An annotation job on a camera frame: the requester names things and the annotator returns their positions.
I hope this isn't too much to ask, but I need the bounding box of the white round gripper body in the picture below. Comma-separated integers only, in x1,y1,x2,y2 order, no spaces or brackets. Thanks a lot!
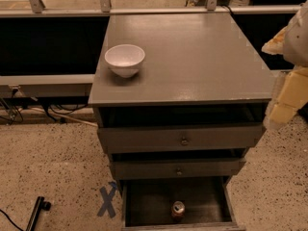
283,3,308,66

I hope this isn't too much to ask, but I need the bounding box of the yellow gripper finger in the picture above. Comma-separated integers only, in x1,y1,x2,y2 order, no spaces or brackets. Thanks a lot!
262,28,286,55
263,66,308,130

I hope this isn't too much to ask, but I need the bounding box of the red coke can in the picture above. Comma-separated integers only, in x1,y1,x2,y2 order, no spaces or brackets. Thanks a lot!
171,201,186,221

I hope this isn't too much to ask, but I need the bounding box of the grey wooden drawer cabinet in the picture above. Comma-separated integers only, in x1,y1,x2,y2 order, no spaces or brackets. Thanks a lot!
89,13,273,185

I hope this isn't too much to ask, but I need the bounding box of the brass top drawer knob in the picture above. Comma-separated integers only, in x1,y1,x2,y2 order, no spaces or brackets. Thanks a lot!
180,137,189,146

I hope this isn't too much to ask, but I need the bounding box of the brass drawer knob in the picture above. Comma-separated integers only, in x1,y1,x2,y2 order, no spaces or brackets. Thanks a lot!
176,167,183,176
180,137,189,146

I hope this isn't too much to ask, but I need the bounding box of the brass middle drawer knob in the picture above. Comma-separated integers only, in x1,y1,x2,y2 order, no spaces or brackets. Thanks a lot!
176,167,183,176

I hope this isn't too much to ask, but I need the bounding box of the grey top drawer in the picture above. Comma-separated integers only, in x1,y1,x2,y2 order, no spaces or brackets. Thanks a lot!
98,124,265,154

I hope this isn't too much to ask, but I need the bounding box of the grey middle drawer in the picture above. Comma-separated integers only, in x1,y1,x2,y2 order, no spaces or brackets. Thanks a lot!
113,158,245,180

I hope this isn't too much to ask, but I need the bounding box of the grey open bottom drawer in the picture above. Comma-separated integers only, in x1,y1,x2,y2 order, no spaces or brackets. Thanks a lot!
121,177,246,231

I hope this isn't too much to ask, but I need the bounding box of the white ceramic bowl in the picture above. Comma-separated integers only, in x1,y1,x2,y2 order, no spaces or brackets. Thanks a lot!
104,44,145,78

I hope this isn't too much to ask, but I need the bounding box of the blue tape X mark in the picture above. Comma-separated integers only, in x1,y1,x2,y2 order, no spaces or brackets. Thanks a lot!
97,182,117,218

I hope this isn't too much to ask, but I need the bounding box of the black bar tool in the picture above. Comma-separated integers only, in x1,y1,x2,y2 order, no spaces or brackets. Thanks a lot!
25,196,51,231

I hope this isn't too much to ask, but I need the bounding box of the black cable bundle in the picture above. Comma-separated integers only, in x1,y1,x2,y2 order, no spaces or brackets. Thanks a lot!
0,89,90,125

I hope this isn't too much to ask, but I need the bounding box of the black floor cable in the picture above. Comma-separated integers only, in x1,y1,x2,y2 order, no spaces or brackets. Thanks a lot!
0,208,25,231

